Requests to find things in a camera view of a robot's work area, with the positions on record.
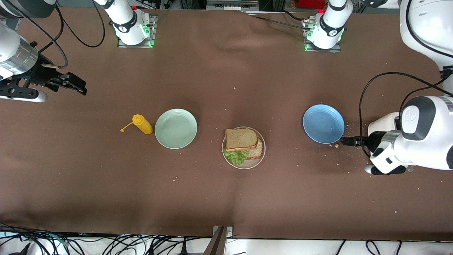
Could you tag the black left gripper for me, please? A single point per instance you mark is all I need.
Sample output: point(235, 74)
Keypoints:
point(376, 139)

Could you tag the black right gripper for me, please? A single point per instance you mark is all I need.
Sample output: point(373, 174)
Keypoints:
point(41, 75)

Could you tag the yellow squeeze bottle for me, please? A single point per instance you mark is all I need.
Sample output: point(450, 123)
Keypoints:
point(143, 124)

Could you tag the brown bread slice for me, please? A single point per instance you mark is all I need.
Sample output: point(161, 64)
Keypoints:
point(257, 152)
point(240, 139)

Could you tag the green lettuce leaf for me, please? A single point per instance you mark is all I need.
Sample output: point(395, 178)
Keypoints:
point(235, 157)

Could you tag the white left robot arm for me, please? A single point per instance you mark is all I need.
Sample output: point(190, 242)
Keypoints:
point(424, 141)

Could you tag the blue plate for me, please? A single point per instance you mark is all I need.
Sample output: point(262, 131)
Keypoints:
point(323, 124)

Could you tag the beige plate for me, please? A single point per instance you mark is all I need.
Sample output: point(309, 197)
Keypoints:
point(256, 163)

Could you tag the mint green plate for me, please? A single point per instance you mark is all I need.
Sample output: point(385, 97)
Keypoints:
point(176, 128)

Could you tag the white toaster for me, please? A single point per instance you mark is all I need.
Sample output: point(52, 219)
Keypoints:
point(384, 124)

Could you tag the red box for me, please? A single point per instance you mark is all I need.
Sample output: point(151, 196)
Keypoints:
point(311, 3)

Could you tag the brown tablecloth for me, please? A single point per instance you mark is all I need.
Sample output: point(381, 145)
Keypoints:
point(212, 88)

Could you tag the dark grey metal bar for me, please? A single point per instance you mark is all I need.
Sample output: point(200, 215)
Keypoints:
point(216, 244)

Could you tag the grey power strip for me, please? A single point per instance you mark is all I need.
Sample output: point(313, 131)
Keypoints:
point(230, 5)

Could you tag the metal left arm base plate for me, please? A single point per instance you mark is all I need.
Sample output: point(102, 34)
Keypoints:
point(318, 50)

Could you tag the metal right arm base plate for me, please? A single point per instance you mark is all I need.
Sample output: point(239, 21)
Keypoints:
point(153, 30)

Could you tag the silver metal bracket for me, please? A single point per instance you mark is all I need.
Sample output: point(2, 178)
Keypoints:
point(229, 232)

